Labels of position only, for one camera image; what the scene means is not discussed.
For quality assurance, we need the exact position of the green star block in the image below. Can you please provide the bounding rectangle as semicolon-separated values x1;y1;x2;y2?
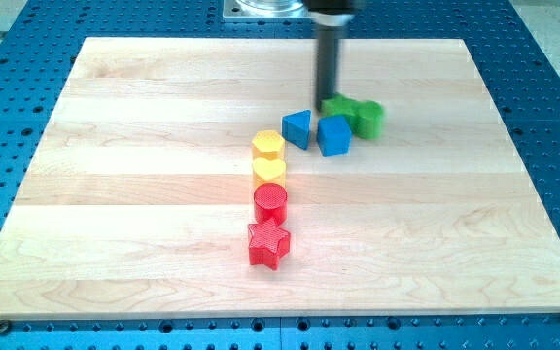
321;94;359;132

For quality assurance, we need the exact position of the green cylinder block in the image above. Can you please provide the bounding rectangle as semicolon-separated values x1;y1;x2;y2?
355;100;384;140

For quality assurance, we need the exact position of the red star block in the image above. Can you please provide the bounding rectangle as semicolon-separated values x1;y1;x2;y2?
248;219;291;270

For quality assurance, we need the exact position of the yellow heart block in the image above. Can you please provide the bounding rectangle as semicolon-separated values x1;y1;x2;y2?
252;157;287;189

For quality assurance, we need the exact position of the red cylinder block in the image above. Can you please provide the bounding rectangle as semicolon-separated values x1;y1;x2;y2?
253;183;288;225

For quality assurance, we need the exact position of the yellow hexagon block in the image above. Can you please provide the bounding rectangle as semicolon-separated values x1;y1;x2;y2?
251;130;285;160

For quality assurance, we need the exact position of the blue triangle block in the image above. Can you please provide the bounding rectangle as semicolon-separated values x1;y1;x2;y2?
281;110;311;150

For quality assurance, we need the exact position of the blue cube block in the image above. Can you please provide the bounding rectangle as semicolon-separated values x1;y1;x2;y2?
317;115;352;157

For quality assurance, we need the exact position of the light wooden board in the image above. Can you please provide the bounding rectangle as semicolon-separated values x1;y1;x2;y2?
0;37;560;320

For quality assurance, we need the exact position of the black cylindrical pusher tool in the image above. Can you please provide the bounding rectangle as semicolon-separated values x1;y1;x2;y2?
315;24;342;111

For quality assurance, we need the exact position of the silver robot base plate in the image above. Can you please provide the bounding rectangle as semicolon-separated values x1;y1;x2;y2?
222;0;308;19

